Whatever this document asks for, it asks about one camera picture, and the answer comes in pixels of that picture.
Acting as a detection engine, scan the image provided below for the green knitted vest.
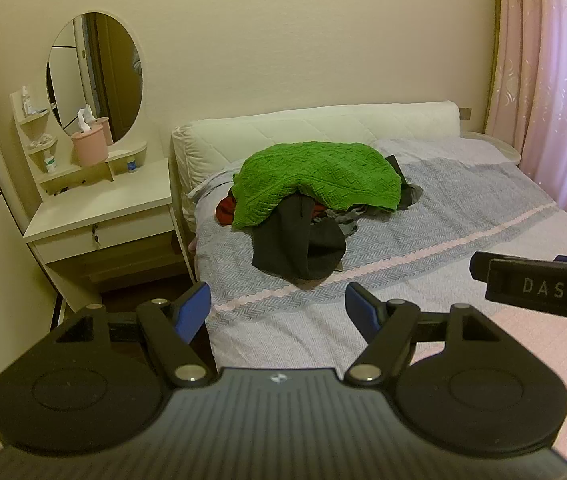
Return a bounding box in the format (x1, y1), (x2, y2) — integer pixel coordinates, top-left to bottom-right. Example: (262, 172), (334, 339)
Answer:
(230, 141), (402, 230)

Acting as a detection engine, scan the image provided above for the grey patterned bedspread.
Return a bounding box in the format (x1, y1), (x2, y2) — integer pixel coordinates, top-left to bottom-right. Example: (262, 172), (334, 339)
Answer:
(192, 138), (567, 370)

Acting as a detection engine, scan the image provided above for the red garment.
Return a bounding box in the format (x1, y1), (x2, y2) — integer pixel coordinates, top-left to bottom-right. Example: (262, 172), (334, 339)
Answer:
(215, 194), (237, 226)

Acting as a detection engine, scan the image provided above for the cream dressing table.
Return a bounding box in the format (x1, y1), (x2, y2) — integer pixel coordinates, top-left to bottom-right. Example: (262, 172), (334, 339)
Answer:
(10, 88), (194, 311)

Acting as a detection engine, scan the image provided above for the pink curtain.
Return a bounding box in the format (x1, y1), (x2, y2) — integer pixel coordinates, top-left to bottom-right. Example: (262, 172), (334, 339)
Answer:
(485, 0), (567, 212)

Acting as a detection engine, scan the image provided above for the white padded headboard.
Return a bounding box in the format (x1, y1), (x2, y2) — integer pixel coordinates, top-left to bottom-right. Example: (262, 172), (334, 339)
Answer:
(172, 101), (461, 231)

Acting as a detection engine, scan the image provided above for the pink tissue holder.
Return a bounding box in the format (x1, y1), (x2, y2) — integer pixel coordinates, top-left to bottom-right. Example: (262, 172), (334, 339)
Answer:
(71, 104), (108, 167)

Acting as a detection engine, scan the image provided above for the small white bottle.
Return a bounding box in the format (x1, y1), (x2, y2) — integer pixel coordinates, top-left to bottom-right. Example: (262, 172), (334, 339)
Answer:
(44, 150), (57, 174)

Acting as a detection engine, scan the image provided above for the white tube bottle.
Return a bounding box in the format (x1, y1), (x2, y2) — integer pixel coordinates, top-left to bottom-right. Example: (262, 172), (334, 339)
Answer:
(20, 86), (36, 117)

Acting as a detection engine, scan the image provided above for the oval mirror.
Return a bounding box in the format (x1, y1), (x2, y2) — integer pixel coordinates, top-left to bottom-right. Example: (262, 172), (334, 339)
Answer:
(46, 12), (142, 142)

